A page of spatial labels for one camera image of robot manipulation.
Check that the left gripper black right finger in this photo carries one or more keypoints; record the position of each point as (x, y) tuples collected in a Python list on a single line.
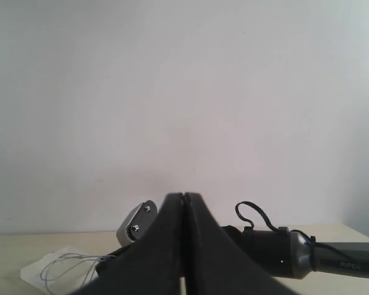
[(213, 263)]

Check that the right wrist camera grey black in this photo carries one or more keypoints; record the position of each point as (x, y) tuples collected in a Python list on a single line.
[(136, 223)]

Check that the right robot arm dark grey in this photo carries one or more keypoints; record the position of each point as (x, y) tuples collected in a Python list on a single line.
[(292, 254)]

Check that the clear plastic storage case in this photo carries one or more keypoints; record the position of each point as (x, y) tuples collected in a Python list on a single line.
[(63, 271)]

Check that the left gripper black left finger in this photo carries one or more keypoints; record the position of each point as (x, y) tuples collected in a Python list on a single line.
[(152, 264)]

